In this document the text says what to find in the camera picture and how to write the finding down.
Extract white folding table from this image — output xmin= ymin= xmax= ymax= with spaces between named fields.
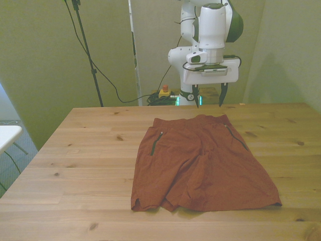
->
xmin=0 ymin=125 xmax=29 ymax=156

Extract dark floor cable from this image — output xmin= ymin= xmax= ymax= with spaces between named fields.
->
xmin=0 ymin=150 xmax=22 ymax=191

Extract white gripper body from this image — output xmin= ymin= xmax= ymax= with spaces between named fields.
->
xmin=182 ymin=57 xmax=240 ymax=86

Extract dark coiled cable bundle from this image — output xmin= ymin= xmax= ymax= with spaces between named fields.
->
xmin=146 ymin=92 xmax=179 ymax=106

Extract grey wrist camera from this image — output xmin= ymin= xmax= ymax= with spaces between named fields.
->
xmin=194 ymin=64 xmax=229 ymax=76

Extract black tripod cable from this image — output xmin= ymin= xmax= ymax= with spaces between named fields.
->
xmin=64 ymin=0 xmax=153 ymax=103

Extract dark camera tripod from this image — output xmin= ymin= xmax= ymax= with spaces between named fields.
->
xmin=64 ymin=0 xmax=105 ymax=107

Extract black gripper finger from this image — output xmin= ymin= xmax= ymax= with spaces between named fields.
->
xmin=219 ymin=82 xmax=229 ymax=108
xmin=192 ymin=84 xmax=201 ymax=109

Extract yellow emergency stop button box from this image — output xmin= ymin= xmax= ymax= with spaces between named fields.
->
xmin=158 ymin=84 xmax=172 ymax=99

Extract rust red shorts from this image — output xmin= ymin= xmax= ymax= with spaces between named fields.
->
xmin=130 ymin=114 xmax=283 ymax=212

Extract white vertical wall strip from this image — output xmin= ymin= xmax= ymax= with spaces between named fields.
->
xmin=127 ymin=0 xmax=141 ymax=106

